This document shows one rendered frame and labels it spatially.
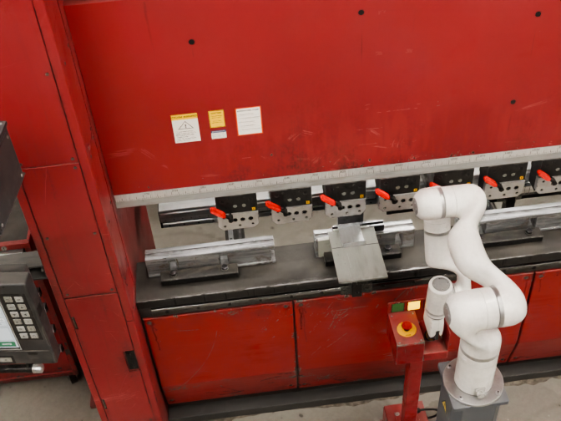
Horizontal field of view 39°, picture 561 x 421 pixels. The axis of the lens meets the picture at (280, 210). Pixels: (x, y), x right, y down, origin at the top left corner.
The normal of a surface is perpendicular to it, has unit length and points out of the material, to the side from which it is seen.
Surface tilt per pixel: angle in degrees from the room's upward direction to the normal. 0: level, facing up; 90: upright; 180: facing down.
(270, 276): 0
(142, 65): 90
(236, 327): 90
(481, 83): 90
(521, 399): 0
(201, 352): 90
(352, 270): 0
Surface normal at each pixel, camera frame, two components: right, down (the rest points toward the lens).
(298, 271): -0.05, -0.73
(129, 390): 0.11, 0.68
